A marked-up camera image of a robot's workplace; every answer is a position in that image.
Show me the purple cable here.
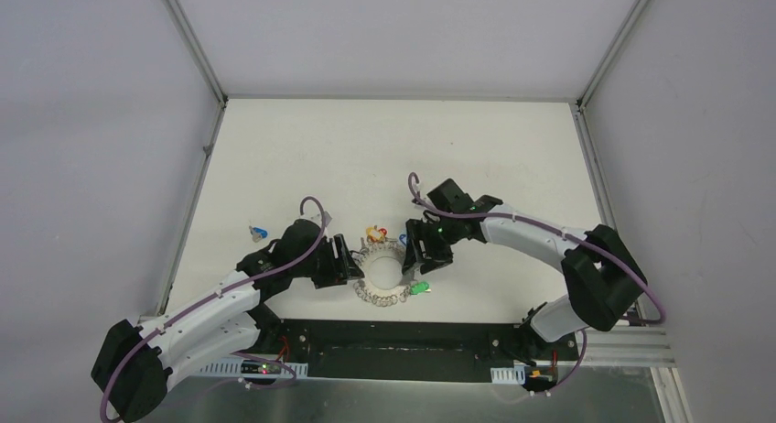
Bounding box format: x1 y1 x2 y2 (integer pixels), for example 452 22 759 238
100 195 331 423
407 172 667 326

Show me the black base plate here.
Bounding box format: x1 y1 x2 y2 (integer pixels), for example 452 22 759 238
221 319 580 384

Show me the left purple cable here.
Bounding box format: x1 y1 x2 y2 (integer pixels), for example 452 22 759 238
100 195 331 423

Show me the right white cable duct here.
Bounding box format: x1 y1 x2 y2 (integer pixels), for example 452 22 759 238
490 366 526 385

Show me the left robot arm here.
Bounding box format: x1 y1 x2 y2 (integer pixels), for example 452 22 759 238
91 219 364 422

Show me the green key tag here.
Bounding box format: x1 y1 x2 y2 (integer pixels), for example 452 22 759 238
410 281 430 296

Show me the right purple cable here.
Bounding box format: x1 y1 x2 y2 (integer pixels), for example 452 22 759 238
407 172 667 326

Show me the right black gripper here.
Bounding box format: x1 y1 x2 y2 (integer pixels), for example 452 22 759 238
402 214 461 275

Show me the white cable duct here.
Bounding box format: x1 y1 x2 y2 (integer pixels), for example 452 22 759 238
196 358 293 380
490 366 526 385

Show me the round metal keyring disc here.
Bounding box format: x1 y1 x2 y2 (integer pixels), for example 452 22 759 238
352 240 412 308

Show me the yellow key tag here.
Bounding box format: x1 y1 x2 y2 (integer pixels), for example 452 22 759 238
366 226 381 243

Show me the left white cable duct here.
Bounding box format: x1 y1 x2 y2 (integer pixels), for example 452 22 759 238
196 358 293 380

